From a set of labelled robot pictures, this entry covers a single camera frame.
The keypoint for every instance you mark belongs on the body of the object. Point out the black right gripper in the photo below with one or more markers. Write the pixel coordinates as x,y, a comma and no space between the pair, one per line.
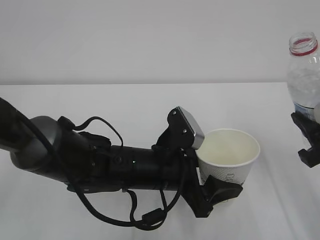
311,131

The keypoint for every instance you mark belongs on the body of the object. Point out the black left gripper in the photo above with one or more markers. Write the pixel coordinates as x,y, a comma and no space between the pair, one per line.
178,172

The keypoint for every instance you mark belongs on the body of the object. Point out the white paper cup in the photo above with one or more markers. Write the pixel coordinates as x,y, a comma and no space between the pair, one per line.
228,155

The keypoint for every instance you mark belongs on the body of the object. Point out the clear plastic water bottle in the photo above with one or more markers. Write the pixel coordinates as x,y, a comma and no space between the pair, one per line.
303,73

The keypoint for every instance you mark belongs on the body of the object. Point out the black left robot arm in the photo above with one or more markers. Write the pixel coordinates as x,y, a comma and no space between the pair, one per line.
88,163

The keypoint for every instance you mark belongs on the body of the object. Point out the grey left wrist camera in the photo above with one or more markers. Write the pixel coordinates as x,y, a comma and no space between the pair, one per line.
183,131

